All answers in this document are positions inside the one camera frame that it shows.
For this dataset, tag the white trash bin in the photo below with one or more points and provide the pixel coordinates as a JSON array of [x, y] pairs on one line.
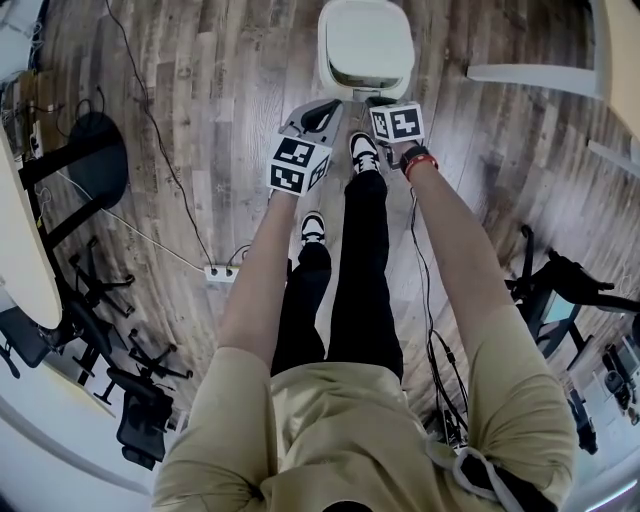
[[367, 42]]

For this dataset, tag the person's right forearm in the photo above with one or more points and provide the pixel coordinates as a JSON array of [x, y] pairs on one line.
[[450, 250]]

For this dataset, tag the black office chair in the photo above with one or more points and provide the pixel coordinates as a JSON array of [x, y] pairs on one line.
[[142, 420], [92, 290]]

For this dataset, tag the person's black and white left shoe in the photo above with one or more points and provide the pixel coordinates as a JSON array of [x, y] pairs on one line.
[[313, 229]]

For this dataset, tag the person's left forearm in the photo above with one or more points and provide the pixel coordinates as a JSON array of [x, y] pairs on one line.
[[260, 270]]

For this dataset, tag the black chair with armrests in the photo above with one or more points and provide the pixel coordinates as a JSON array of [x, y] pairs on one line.
[[555, 285]]

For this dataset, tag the black wristwatch with red band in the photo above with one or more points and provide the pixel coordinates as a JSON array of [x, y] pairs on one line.
[[416, 160]]

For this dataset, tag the person's black and white right shoe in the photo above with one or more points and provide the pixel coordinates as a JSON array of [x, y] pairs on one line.
[[363, 152]]

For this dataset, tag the person's beige t-shirt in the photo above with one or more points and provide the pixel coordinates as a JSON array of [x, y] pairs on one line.
[[340, 430]]

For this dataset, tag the person's black trousers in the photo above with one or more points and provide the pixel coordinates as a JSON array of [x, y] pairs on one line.
[[362, 280]]

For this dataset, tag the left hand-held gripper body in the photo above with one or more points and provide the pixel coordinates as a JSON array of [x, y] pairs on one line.
[[298, 165]]

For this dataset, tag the black desk frame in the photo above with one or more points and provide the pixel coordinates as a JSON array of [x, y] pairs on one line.
[[55, 200]]

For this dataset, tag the black round stool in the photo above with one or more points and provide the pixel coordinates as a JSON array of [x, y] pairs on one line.
[[97, 160]]

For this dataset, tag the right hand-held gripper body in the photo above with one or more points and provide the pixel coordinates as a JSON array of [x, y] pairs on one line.
[[400, 122]]

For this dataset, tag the white power strip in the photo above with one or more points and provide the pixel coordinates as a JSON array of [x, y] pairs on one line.
[[220, 273]]

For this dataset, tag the person's black and white shoe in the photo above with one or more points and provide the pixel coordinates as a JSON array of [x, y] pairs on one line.
[[313, 229], [363, 152]]

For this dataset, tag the white table frame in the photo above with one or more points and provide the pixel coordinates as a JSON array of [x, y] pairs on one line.
[[540, 75]]

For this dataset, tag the white oval desk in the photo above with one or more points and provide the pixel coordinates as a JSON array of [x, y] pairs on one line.
[[22, 250]]

